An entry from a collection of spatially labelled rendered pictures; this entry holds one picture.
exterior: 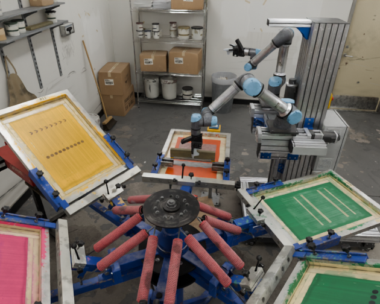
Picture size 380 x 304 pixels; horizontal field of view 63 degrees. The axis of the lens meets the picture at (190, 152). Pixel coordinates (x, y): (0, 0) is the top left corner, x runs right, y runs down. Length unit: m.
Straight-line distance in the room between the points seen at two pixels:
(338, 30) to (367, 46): 3.70
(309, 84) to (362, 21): 3.59
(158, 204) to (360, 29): 5.16
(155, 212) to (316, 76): 1.70
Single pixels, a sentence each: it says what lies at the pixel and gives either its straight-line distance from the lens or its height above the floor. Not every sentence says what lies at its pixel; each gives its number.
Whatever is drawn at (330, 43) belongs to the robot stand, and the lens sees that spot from 2.64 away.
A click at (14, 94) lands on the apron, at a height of 1.20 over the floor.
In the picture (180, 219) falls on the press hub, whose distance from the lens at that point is 1.58.
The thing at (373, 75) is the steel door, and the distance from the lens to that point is 6.52.
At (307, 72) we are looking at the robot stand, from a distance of 2.65.
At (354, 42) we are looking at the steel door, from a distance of 6.23.
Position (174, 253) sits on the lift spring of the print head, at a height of 1.22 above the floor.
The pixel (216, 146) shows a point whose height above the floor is 0.96.
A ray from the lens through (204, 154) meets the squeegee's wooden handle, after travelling 2.41.
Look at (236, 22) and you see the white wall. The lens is 5.79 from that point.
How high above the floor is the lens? 2.41
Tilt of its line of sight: 32 degrees down
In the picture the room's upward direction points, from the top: 1 degrees clockwise
